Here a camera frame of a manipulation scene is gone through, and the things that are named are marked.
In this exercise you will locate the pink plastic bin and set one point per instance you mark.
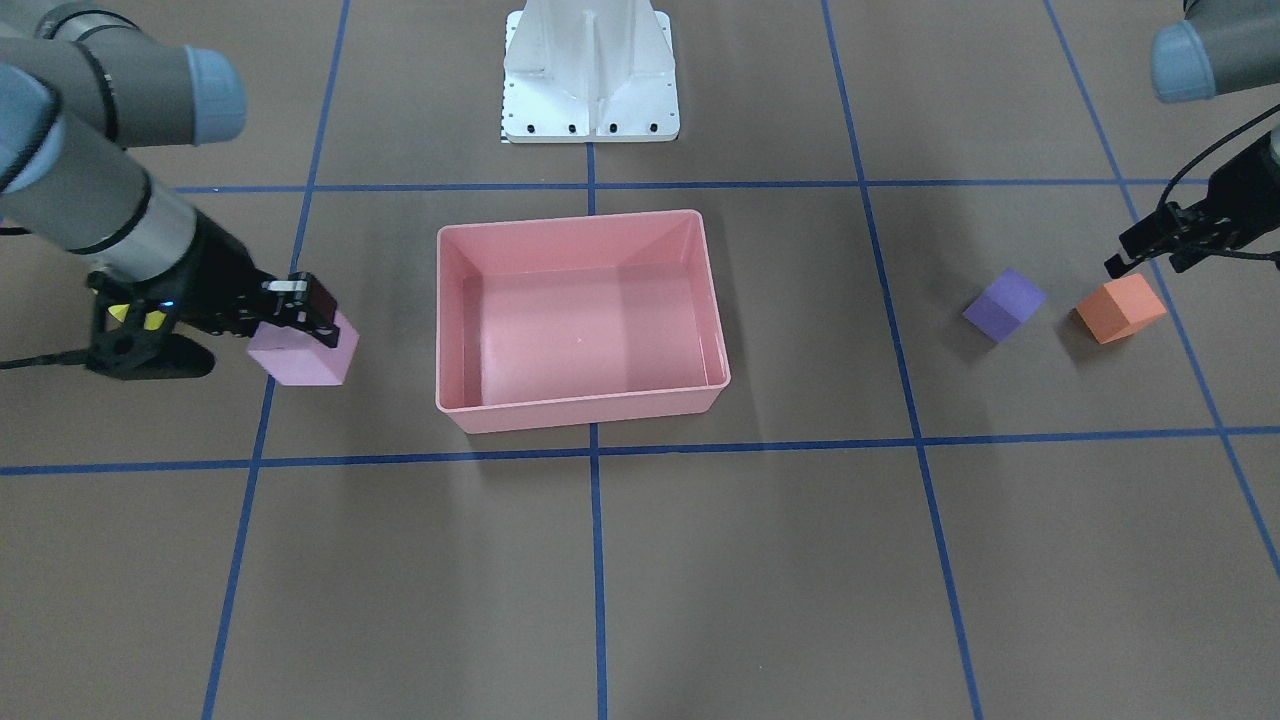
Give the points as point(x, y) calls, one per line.
point(557, 322)

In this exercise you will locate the purple foam block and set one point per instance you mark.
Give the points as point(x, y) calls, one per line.
point(1005, 305)

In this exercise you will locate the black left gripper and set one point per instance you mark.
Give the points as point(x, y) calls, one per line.
point(1222, 222)

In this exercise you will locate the yellow foam block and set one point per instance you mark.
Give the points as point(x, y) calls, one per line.
point(123, 316)

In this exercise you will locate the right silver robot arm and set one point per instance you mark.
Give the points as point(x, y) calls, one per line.
point(83, 86)

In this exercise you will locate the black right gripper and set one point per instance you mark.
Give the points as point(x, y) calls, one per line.
point(218, 268)

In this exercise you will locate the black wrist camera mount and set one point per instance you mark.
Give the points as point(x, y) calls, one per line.
point(129, 354)

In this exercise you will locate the pink foam block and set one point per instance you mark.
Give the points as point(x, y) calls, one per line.
point(292, 358)

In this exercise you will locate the orange foam block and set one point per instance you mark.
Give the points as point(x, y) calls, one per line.
point(1120, 308)

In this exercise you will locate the white camera mast pedestal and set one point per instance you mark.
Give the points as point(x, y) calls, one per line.
point(589, 72)

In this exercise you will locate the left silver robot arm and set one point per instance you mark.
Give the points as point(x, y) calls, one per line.
point(1218, 48)

